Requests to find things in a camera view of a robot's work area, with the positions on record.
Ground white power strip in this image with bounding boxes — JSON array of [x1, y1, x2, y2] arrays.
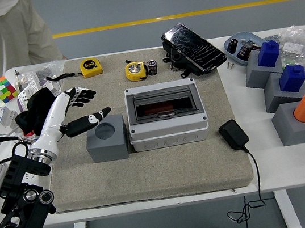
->
[[0, 132, 56, 199]]

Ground grey-brown mat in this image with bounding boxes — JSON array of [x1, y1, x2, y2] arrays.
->
[[32, 35, 256, 216]]

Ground yellow tape measure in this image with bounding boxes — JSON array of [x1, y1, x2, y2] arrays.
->
[[124, 59, 150, 83], [79, 56, 105, 79]]

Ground small black capacitor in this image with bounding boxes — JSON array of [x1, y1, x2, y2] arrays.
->
[[146, 58, 160, 77], [235, 44, 253, 61], [226, 37, 241, 54]]

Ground small silver red tool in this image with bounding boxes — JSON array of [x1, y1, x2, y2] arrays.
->
[[241, 37, 262, 52]]

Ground black power adapter with cord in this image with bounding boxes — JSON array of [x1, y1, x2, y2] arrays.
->
[[214, 116, 270, 226]]

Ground black lanyard strap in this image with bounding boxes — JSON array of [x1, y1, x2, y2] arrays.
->
[[45, 70, 84, 83]]

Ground clear plastic bag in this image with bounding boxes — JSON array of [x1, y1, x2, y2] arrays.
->
[[15, 57, 72, 94]]

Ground clear bags of small parts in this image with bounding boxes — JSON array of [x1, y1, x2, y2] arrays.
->
[[262, 24, 305, 94]]

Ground grey electrical enclosure box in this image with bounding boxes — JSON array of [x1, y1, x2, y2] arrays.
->
[[122, 76, 212, 153]]

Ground black cloth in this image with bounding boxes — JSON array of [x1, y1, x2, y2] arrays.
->
[[10, 86, 62, 139]]

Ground blue shallow dish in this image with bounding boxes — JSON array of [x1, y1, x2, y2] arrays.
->
[[222, 28, 268, 69]]

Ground grey block holder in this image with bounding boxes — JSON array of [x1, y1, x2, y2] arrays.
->
[[260, 68, 305, 115], [241, 47, 286, 91], [269, 100, 305, 148]]

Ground pen with clear barrel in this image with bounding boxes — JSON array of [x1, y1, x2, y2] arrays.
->
[[13, 69, 23, 94]]

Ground grey block with round hole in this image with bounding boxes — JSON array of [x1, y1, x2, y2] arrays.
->
[[82, 112, 132, 165]]

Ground blue plastic block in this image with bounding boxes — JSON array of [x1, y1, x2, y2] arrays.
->
[[277, 62, 305, 94], [255, 40, 283, 69]]

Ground multicoloured puzzle cube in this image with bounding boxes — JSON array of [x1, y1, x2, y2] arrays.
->
[[0, 74, 21, 104]]

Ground smoky transparent box lid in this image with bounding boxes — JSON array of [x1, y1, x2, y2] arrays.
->
[[131, 85, 198, 122]]

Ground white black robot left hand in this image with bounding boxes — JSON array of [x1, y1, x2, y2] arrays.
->
[[22, 82, 118, 164]]

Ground person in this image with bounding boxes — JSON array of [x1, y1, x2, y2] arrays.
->
[[0, 0, 70, 86]]

